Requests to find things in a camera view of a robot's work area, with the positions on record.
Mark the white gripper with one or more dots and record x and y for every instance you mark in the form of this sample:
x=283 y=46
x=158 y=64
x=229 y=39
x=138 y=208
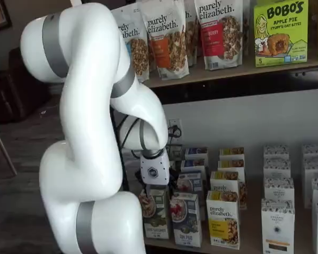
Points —
x=155 y=169

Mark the blue white oatmeal box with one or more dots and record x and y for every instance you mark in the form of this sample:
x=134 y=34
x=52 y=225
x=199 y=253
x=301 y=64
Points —
x=193 y=165
x=190 y=182
x=196 y=153
x=185 y=222

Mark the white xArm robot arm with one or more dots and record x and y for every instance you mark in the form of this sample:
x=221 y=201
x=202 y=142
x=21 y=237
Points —
x=90 y=105

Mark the green white oatmeal box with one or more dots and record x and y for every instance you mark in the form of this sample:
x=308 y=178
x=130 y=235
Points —
x=156 y=217

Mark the yellow white granola box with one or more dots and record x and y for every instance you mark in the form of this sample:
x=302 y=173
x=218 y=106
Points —
x=224 y=182
x=222 y=222
x=231 y=152
x=230 y=164

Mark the green Bobo's snack box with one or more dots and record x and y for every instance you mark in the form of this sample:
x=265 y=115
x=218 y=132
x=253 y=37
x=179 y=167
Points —
x=281 y=34

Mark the blue label granola bag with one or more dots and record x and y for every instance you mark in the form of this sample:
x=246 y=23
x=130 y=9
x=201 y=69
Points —
x=139 y=55

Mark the orange label granola bag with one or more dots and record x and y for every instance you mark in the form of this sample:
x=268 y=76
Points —
x=167 y=50
x=192 y=34

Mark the red label granola bag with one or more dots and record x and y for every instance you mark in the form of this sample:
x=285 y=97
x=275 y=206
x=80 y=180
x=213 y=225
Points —
x=220 y=37

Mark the chair with wooden leg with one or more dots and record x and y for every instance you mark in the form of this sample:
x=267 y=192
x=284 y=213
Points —
x=1 y=148

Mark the brown armchair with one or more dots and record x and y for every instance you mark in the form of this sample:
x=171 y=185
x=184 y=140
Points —
x=13 y=90

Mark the dark framed picture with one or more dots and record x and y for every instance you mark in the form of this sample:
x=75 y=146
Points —
x=0 y=18

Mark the white wall outlet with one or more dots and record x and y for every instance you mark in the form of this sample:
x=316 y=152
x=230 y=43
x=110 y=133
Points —
x=175 y=122

